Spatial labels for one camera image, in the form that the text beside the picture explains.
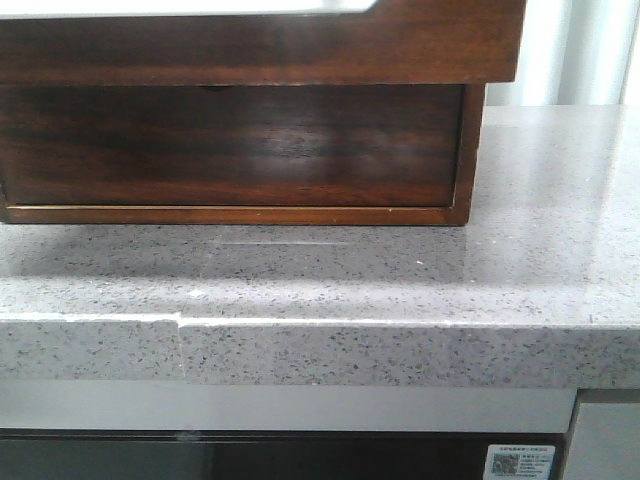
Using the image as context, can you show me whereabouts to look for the wooden drawer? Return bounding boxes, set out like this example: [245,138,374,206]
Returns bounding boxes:
[0,83,465,207]
[1,1,525,86]

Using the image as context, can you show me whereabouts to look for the dark wooden drawer cabinet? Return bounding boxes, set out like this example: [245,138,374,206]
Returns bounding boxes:
[0,82,487,227]

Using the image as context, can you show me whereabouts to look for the white QR code sticker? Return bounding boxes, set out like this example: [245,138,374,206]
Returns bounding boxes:
[483,445,556,480]

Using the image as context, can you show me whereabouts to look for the grey cabinet door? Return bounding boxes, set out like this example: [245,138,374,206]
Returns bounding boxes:
[563,390,639,480]

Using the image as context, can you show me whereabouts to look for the black appliance under counter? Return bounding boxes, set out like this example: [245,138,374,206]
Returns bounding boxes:
[1,429,566,479]

